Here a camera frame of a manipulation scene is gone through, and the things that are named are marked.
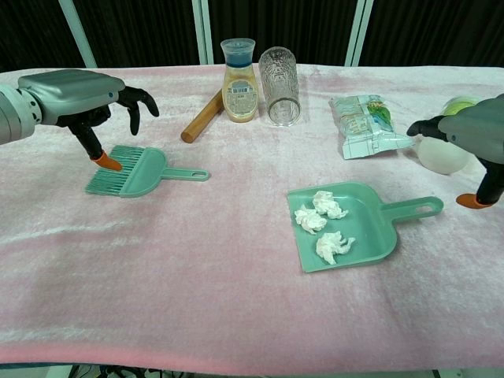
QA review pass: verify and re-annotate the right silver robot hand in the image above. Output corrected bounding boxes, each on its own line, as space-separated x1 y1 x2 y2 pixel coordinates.
406 93 504 209

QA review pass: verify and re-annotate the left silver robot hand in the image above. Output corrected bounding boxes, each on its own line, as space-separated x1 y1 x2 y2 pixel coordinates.
17 69 161 172

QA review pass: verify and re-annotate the green plastic hand brush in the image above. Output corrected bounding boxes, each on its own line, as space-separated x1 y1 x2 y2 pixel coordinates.
84 144 211 199

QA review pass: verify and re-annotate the green plastic dustpan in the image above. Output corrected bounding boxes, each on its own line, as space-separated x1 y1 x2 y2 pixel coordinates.
286 180 445 274

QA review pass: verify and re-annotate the white paper ball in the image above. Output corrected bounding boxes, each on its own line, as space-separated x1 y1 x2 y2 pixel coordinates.
316 232 357 266
313 190 350 221
294 204 328 236

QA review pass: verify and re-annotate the yellow tennis ball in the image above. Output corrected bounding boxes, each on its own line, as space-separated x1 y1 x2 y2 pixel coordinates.
443 98 480 116

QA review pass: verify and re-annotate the clear plastic ball tube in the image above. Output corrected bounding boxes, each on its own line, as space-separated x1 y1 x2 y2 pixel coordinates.
417 96 480 176

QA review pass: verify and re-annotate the white green snack packet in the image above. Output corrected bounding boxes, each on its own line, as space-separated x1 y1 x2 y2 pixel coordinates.
328 94 414 161

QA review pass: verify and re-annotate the wooden rolling pin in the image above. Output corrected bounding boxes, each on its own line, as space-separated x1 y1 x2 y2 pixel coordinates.
180 88 224 143

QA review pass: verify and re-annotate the seasoning bottle with blue cap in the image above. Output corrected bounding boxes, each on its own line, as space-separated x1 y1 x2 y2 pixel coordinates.
220 38 261 123

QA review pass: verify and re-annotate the clear textured glass tumbler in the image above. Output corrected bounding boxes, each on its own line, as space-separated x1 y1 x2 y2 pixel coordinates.
258 46 303 128

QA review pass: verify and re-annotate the white partition post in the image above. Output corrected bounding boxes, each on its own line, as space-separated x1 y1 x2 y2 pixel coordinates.
191 0 215 65
57 0 98 69
344 0 374 67

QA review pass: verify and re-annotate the black floor cable bundle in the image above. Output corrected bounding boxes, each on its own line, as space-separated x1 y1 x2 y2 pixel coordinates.
70 364 158 378

